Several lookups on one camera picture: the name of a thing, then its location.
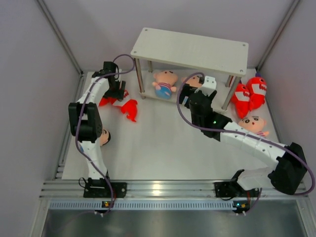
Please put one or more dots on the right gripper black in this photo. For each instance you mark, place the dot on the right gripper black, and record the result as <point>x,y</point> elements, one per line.
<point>186,92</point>

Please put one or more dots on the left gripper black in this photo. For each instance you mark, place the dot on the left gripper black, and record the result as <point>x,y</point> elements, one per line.
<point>119,94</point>

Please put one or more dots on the red shark plush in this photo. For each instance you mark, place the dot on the red shark plush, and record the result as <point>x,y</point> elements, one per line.
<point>127,106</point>
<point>104,101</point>
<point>257,87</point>
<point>241,99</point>

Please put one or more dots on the boy plush doll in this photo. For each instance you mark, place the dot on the boy plush doll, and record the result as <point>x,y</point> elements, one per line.
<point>164,84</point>
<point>193,82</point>
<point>254,124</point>
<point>105,137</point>

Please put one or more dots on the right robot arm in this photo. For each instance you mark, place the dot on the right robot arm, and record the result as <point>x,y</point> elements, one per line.
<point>286,165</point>

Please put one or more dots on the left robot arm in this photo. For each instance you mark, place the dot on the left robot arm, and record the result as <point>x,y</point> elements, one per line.
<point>85,122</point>

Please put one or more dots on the white two-tier shelf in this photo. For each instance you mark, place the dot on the white two-tier shelf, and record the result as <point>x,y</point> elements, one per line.
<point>226,60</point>

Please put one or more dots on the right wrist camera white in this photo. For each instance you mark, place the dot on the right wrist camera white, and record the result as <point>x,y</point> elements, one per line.
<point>209,85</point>

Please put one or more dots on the aluminium rail front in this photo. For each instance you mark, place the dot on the aluminium rail front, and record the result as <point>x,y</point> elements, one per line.
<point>152,195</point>

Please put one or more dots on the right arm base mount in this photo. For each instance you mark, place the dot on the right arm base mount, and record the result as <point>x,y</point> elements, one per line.
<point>231,189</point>

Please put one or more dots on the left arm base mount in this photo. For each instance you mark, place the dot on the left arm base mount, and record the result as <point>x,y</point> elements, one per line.
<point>101,189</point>

